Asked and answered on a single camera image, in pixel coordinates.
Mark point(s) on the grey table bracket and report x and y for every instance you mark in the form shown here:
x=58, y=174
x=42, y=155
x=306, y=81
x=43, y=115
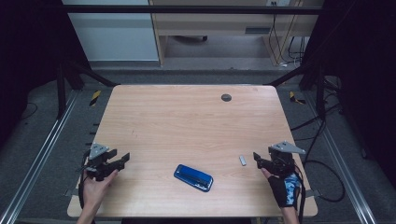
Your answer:
x=70, y=193
x=313, y=193

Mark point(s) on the aluminium floor rail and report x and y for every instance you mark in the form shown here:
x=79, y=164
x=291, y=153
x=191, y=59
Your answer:
x=40, y=149
x=339, y=161

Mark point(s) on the black horizontal frame bar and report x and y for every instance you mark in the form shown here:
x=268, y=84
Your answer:
x=186, y=9

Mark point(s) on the black metal frame stand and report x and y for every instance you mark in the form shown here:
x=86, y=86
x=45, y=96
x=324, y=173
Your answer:
x=60, y=93
x=320, y=90

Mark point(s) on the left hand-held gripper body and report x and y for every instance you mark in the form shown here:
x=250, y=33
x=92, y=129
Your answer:
x=98, y=165

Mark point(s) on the person's left hand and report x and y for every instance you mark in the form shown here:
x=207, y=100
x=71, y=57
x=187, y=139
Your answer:
x=95, y=189

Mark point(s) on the white cabinet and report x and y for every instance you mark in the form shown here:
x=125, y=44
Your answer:
x=115, y=34

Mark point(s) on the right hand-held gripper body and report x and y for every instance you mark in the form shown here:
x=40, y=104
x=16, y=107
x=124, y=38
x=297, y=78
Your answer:
x=281, y=161

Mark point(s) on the silver staple strip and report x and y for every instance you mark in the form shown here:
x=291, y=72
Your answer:
x=242, y=160

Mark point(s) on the dark curtain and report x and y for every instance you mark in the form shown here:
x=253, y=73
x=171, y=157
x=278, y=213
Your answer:
x=361, y=77
x=28, y=56

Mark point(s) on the light wooden desk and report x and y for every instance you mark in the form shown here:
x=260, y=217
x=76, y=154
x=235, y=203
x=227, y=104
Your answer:
x=218, y=23

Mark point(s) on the person's right hand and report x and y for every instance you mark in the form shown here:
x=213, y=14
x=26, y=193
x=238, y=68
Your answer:
x=281, y=189

